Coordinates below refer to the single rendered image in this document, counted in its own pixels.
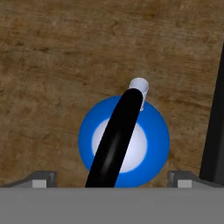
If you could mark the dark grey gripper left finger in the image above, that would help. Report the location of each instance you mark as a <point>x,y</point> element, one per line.
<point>43,179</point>

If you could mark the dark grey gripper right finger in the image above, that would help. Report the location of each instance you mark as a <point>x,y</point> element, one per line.
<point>180,179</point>

